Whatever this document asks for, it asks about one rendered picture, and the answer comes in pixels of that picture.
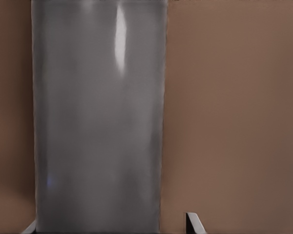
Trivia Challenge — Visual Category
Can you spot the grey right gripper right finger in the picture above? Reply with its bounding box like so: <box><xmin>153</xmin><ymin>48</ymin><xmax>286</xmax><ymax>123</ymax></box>
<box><xmin>185</xmin><ymin>212</ymin><xmax>207</xmax><ymax>234</ymax></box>

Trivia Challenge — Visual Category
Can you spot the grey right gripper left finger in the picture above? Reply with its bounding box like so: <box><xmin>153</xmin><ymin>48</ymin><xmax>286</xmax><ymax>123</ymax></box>
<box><xmin>21</xmin><ymin>220</ymin><xmax>38</xmax><ymax>234</ymax></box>

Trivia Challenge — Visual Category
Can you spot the grey tennis ball tube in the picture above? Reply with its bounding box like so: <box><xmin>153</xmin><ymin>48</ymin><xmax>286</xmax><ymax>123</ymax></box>
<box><xmin>30</xmin><ymin>0</ymin><xmax>168</xmax><ymax>234</ymax></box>

